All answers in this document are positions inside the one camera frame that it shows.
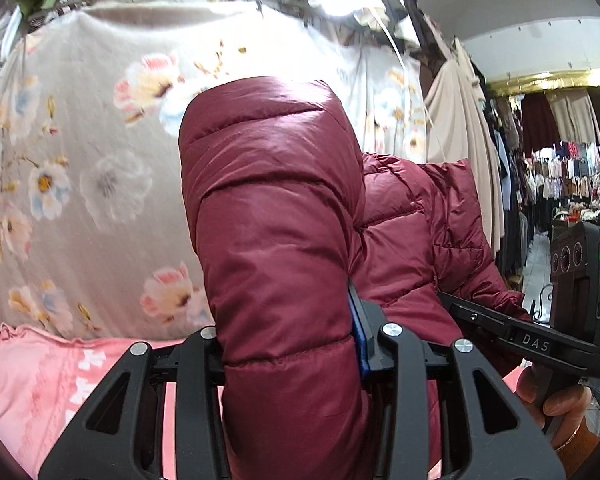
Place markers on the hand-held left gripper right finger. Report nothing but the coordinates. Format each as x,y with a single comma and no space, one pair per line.
359,340

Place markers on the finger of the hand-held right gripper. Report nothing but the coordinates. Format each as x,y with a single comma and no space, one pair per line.
472,315

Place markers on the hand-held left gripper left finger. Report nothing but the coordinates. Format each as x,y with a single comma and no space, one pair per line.
205,355

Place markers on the maroon puffer jacket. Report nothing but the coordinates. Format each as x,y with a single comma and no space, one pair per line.
280,220

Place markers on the person's right forearm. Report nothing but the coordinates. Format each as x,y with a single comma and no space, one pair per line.
580,452

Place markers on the rack of hanging clothes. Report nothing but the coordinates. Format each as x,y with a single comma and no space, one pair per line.
575,170

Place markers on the row of dark hanging clothes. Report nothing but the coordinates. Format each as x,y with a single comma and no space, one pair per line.
512,185

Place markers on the person's right hand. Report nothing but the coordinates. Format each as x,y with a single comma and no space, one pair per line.
567,407

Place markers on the brown and beige hanging garments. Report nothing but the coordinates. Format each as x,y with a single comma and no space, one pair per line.
565,115

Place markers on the grey floral blanket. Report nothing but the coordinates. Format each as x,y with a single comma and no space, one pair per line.
105,210

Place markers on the pink butterfly print blanket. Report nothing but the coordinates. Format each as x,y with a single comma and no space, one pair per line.
30,395

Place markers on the beige hanging coats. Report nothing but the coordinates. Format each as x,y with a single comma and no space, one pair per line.
460,135

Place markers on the gold ceiling trim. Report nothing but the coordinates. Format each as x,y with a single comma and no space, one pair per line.
555,80

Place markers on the dark brown hanging garment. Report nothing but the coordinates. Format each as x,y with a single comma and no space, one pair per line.
422,35

